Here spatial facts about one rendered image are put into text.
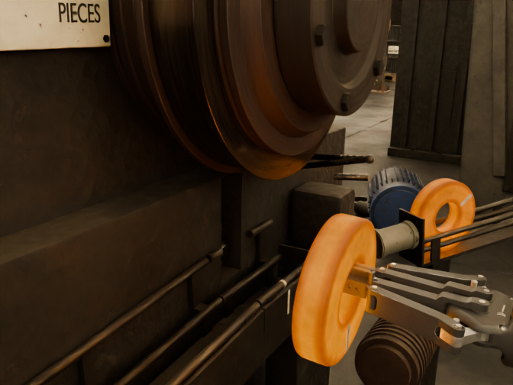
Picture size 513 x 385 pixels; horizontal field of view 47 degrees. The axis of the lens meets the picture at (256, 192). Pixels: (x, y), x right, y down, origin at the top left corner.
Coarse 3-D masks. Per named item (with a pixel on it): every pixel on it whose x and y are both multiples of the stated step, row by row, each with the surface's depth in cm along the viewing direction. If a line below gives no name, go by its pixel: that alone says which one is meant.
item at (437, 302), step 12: (372, 276) 57; (384, 288) 56; (396, 288) 56; (408, 288) 56; (420, 300) 55; (432, 300) 54; (444, 300) 54; (456, 300) 53; (468, 300) 53; (480, 300) 53; (444, 312) 55
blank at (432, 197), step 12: (444, 180) 121; (420, 192) 120; (432, 192) 118; (444, 192) 120; (456, 192) 121; (468, 192) 123; (420, 204) 119; (432, 204) 119; (456, 204) 122; (468, 204) 123; (420, 216) 119; (432, 216) 120; (456, 216) 124; (468, 216) 124; (432, 228) 121; (444, 228) 124; (444, 240) 123
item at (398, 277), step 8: (376, 272) 59; (384, 272) 59; (392, 272) 59; (400, 272) 59; (392, 280) 58; (400, 280) 58; (408, 280) 58; (416, 280) 57; (424, 280) 58; (416, 288) 57; (424, 288) 57; (432, 288) 57; (440, 288) 56; (448, 288) 56; (456, 288) 55; (464, 288) 55; (472, 288) 56; (480, 288) 55; (472, 296) 55; (480, 296) 54; (488, 296) 54
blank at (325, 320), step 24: (336, 216) 59; (336, 240) 56; (360, 240) 59; (312, 264) 55; (336, 264) 54; (312, 288) 54; (336, 288) 55; (312, 312) 54; (336, 312) 57; (360, 312) 65; (312, 336) 55; (336, 336) 58; (312, 360) 58; (336, 360) 60
